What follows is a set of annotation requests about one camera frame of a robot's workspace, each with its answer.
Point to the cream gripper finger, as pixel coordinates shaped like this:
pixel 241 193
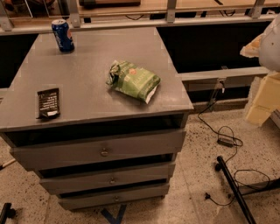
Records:
pixel 263 98
pixel 251 50

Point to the blue pepsi can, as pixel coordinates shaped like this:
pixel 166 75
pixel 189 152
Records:
pixel 63 35

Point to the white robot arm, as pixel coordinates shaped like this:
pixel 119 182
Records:
pixel 266 47

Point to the grey metal railing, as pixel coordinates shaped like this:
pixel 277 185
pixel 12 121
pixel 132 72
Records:
pixel 149 13

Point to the black power adapter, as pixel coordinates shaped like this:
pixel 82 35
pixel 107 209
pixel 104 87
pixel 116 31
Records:
pixel 226 142

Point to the black metal stand leg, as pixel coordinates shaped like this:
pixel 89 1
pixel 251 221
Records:
pixel 248 215

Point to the green chip bag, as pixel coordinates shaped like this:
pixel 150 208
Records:
pixel 133 80

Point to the grey drawer cabinet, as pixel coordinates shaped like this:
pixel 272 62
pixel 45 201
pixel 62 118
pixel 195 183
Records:
pixel 89 109

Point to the bottom grey drawer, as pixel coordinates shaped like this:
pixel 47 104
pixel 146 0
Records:
pixel 114 197

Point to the grey drawer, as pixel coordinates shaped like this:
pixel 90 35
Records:
pixel 111 148
pixel 114 197
pixel 101 179

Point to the top grey drawer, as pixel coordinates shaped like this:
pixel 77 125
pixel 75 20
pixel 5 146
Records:
pixel 111 148

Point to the middle grey drawer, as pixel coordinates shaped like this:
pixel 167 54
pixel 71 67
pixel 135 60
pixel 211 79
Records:
pixel 101 179

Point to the black object bottom left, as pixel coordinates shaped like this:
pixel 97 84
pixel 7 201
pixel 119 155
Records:
pixel 7 213

